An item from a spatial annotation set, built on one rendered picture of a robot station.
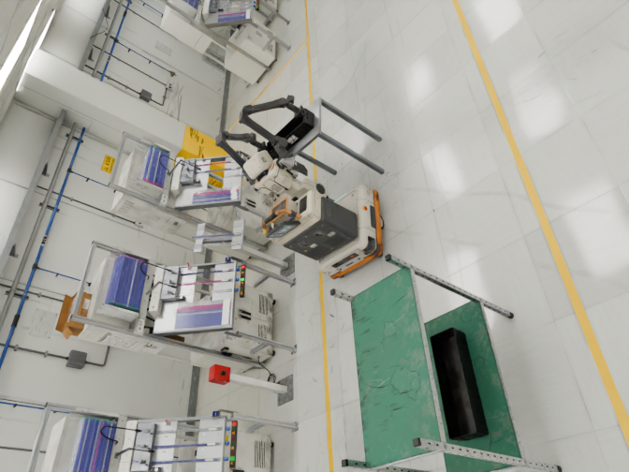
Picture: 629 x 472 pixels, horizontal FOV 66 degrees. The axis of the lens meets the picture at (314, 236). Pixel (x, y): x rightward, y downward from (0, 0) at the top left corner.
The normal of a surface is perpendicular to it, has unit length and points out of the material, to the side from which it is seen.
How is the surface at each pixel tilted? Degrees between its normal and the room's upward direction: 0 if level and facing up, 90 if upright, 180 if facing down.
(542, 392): 0
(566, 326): 0
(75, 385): 90
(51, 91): 90
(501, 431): 0
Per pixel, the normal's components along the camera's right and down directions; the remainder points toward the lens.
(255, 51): 0.04, 0.80
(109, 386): 0.63, -0.48
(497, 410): -0.77, -0.35
